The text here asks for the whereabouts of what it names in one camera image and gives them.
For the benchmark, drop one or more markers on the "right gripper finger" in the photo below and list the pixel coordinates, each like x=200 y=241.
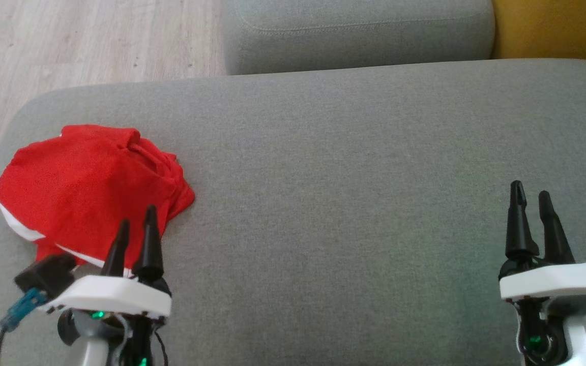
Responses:
x=519 y=229
x=555 y=234

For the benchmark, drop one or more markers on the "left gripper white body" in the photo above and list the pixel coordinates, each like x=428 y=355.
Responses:
x=110 y=297

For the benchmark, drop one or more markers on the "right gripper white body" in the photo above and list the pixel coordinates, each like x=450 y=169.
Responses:
x=557 y=282

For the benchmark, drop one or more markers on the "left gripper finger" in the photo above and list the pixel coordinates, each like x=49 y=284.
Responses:
x=149 y=249
x=117 y=254

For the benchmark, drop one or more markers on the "red shorts with white band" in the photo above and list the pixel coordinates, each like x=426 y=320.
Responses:
x=79 y=183

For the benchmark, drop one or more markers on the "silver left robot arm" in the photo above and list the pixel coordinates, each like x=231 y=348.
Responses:
x=89 y=351

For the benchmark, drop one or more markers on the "grey fabric sofa seat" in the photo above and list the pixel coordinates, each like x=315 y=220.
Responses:
x=323 y=203

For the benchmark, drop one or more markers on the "yellow fabric sofa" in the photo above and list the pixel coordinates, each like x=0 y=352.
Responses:
x=552 y=30

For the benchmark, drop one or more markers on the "grey fabric sofa cushion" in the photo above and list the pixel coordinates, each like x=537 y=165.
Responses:
x=354 y=40

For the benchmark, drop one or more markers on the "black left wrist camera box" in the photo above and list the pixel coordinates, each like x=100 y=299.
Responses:
x=46 y=274

